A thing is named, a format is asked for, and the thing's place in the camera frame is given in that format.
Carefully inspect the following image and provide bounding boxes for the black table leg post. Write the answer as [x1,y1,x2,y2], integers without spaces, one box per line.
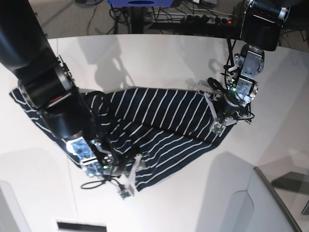
[129,6,147,34]

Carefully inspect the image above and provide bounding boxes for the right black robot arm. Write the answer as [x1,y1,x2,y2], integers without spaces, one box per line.
[0,0,142,198]

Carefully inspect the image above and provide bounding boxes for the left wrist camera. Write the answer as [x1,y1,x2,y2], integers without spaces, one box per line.
[210,121,226,137]

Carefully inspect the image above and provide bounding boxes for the grey robot base cover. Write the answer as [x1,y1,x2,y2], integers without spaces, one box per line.
[0,181,31,232]
[195,152,301,232]

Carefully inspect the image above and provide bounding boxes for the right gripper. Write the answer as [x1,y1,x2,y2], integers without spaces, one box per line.
[106,152,144,189]

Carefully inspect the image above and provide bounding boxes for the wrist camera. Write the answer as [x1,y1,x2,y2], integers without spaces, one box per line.
[210,121,226,137]
[118,188,135,200]

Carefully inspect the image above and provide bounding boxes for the navy white striped t-shirt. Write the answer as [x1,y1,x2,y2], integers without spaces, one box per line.
[9,87,232,193]

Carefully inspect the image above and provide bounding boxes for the blue box with oval hole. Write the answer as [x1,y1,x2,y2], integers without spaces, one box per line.
[107,0,173,7]

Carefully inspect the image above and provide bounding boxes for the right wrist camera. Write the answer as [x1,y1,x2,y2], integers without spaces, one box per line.
[118,188,135,200]

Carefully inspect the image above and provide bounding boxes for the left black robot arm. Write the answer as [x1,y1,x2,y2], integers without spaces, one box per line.
[199,0,291,136]

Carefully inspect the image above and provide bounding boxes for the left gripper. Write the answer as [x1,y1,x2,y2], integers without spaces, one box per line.
[199,91,251,127]

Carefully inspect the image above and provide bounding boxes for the black power strip red light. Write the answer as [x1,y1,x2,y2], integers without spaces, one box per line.
[181,14,238,26]

